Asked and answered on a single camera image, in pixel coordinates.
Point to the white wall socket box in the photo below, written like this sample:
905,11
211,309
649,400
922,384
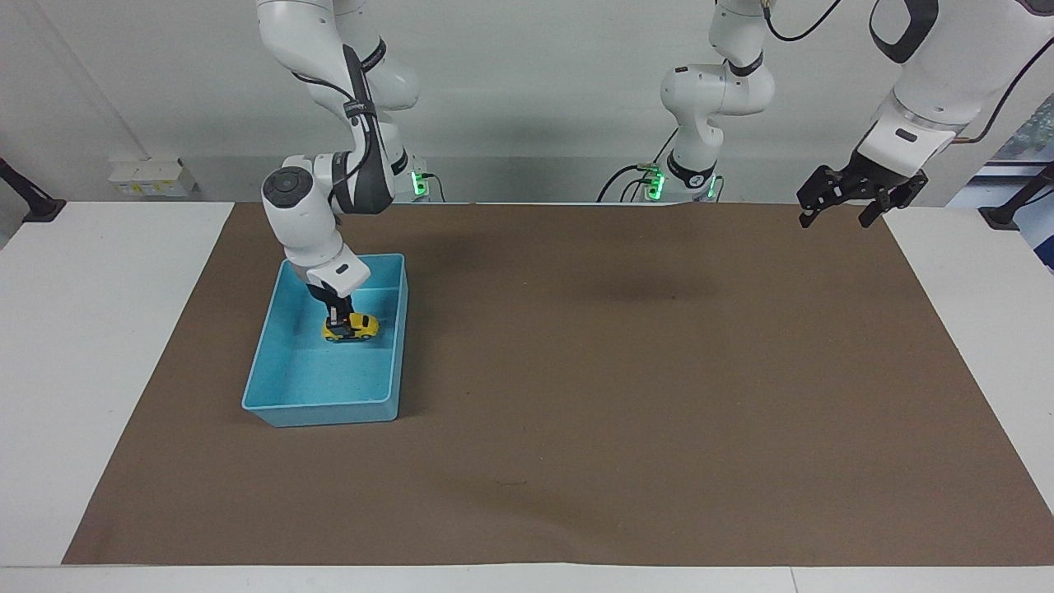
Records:
152,177

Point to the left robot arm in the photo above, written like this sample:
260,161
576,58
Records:
947,74

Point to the yellow toy beetle car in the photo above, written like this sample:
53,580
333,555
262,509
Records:
362,327

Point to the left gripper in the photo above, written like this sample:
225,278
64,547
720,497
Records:
885,183

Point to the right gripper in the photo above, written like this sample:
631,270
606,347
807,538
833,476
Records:
323,292

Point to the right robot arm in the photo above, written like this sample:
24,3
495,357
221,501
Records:
309,218

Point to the black stand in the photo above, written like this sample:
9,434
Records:
33,202
1009,210

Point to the light blue plastic bin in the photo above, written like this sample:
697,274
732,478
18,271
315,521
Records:
329,379

